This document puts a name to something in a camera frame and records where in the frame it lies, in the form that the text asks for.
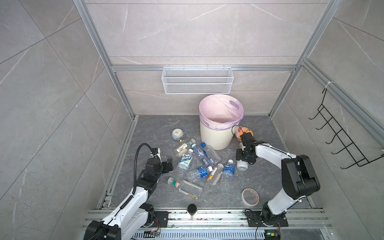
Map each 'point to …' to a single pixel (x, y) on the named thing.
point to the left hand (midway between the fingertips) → (164, 156)
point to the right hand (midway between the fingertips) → (241, 156)
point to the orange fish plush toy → (239, 130)
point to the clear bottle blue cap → (204, 159)
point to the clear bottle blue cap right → (212, 152)
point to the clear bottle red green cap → (187, 188)
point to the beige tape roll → (245, 202)
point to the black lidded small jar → (191, 209)
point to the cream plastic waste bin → (220, 139)
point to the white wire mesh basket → (197, 80)
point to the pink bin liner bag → (221, 112)
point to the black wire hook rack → (359, 158)
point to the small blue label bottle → (229, 169)
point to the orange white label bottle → (216, 173)
